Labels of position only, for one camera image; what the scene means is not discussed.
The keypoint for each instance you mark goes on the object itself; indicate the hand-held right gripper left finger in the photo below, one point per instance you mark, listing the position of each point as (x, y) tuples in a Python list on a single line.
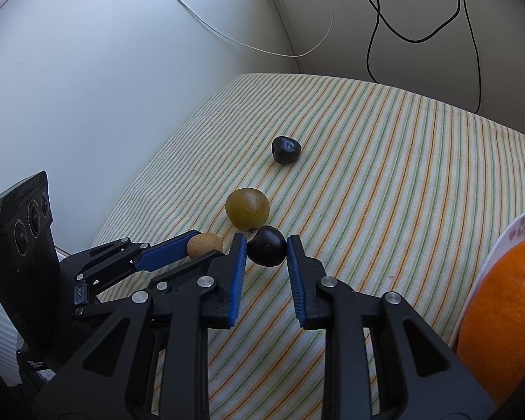
[(238, 280)]

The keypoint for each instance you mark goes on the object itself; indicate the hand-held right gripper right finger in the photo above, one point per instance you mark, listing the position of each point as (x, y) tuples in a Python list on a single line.
[(295, 280)]

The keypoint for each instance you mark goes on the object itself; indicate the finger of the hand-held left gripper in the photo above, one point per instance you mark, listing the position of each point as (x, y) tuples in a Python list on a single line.
[(166, 253), (175, 271)]

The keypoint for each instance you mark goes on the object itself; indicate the tan longan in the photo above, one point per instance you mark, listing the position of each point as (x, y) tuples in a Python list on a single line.
[(203, 245)]

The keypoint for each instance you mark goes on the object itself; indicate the dark purple plum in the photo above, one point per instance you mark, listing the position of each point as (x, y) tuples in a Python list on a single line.
[(286, 150), (267, 245)]

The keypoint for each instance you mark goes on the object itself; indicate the white floral plate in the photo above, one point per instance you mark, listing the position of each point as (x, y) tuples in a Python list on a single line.
[(520, 227)]

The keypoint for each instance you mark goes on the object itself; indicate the olive green round fruit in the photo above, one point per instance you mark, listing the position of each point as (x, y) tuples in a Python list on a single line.
[(247, 208)]

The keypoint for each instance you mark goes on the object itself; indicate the striped cloth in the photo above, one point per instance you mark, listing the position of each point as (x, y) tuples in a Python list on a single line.
[(376, 162)]

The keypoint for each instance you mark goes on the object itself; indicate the large orange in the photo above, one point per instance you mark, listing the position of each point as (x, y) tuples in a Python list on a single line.
[(507, 315)]

